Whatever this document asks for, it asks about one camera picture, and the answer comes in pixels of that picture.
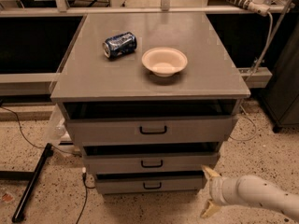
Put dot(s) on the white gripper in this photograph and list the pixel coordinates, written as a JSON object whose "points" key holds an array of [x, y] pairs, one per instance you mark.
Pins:
{"points": [[216, 188]]}

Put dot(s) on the grey bottom drawer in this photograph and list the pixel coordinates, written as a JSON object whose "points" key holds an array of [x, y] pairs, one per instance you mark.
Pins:
{"points": [[149, 182]]}

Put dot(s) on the grey drawer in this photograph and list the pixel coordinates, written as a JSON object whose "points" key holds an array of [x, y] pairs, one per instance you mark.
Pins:
{"points": [[150, 122], [129, 159], [149, 182]]}

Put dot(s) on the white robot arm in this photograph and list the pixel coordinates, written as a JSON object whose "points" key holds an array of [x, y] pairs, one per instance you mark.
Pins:
{"points": [[248, 190]]}

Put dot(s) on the grey top drawer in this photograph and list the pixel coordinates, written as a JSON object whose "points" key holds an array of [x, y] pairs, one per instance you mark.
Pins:
{"points": [[150, 122]]}

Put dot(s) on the grey drawer cabinet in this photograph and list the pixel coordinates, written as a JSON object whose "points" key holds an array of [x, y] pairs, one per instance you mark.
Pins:
{"points": [[149, 98]]}

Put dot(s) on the grey middle drawer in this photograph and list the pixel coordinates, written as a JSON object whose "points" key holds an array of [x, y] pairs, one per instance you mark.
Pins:
{"points": [[129, 159]]}

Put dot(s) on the dark grey cabinet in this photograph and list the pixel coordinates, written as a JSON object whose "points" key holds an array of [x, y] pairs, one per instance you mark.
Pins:
{"points": [[280, 98]]}

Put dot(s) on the white paper bowl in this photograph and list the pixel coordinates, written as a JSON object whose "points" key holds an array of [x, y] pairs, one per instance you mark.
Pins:
{"points": [[164, 62]]}

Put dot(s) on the clear plastic bag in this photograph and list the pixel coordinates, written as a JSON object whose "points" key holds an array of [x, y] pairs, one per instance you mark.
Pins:
{"points": [[56, 132]]}

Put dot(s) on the black floor bar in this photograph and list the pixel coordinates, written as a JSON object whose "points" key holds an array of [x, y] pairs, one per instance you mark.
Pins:
{"points": [[19, 213]]}

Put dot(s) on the blue soda can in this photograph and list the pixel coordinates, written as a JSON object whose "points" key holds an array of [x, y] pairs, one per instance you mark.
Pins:
{"points": [[118, 45]]}

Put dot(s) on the white power strip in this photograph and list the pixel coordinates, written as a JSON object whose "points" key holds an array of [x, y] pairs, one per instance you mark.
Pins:
{"points": [[255, 6]]}

